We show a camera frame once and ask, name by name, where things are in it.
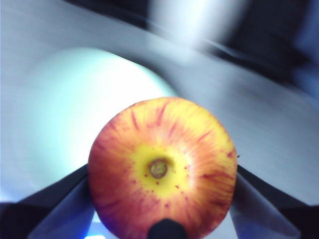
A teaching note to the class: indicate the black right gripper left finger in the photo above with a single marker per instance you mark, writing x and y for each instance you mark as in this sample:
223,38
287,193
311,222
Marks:
45,219

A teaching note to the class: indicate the green round plate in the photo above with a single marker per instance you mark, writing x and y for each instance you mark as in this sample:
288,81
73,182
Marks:
74,112

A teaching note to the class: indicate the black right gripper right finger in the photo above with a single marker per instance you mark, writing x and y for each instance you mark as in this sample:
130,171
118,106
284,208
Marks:
269,214

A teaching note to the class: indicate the red apple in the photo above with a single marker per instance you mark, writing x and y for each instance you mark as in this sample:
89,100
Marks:
162,169

